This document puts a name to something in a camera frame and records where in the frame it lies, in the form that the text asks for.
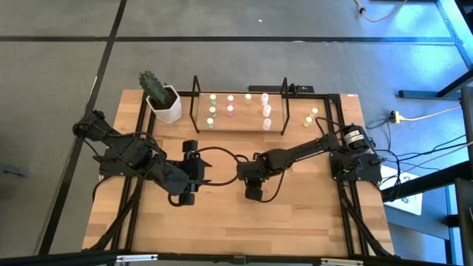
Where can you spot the white hexagonal planter pot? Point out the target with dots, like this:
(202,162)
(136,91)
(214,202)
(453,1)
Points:
(170,112)

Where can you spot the silver metal bracket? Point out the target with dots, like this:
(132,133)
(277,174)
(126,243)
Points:
(341,262)
(136,258)

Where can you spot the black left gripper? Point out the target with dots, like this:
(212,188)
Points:
(196,171)

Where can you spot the pink pill bottle white cap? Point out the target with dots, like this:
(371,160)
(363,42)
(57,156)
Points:
(230,108)
(230,98)

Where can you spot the white paper blue print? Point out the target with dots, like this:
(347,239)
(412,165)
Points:
(406,203)

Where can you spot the black metal beam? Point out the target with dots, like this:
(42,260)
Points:
(425,183)

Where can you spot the black gantry bar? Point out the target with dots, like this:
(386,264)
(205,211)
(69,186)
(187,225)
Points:
(74,259)

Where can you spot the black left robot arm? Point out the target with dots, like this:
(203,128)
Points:
(125,147)

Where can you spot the dark floor object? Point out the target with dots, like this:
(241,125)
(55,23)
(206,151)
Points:
(13,171)

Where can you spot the green cactus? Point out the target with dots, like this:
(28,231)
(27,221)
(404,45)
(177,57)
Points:
(155,88)

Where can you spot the wooden shelf black metal frame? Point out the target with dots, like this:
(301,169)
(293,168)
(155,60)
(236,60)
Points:
(240,125)

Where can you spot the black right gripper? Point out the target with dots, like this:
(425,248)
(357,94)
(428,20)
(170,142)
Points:
(251,171)

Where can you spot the yellow plug adapter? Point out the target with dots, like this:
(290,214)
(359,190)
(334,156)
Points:
(396,117)

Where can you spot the white opaque plastic bottle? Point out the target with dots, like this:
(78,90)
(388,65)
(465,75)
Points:
(266,109)
(266,123)
(264,97)

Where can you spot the black desk frame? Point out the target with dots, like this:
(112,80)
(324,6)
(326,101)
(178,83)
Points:
(417,94)

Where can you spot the flat black box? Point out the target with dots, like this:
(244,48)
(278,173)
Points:
(266,88)

